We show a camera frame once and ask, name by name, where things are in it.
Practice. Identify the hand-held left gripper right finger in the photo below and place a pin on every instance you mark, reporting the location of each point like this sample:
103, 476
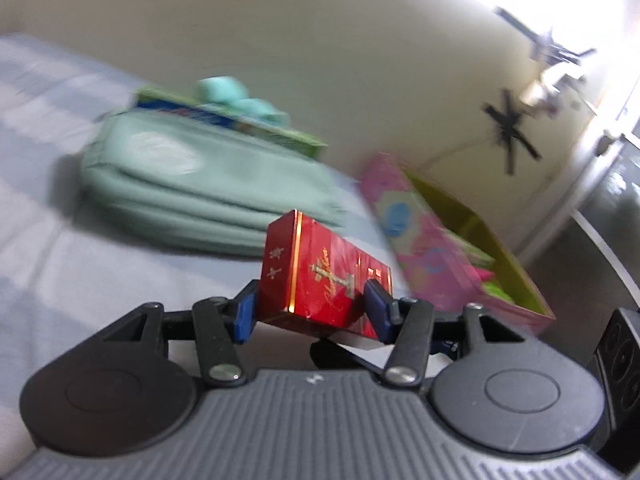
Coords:
377, 315

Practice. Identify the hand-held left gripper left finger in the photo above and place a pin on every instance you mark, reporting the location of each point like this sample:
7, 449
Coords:
245, 317

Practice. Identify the red gold-trimmed box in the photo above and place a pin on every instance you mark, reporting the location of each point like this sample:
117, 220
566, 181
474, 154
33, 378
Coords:
320, 270

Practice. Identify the pink floral storage box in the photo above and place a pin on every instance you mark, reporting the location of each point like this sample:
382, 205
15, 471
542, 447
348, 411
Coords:
425, 250

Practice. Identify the mint green fabric pouch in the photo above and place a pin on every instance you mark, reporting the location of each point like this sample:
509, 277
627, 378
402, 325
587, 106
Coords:
200, 195

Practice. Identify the green toothpaste box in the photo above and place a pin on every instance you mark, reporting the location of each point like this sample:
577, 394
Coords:
295, 140

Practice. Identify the teal plush toy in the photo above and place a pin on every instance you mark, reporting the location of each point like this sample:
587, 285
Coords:
220, 89

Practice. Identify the dark glossy cabinet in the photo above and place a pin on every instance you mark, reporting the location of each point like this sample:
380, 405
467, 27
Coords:
615, 195

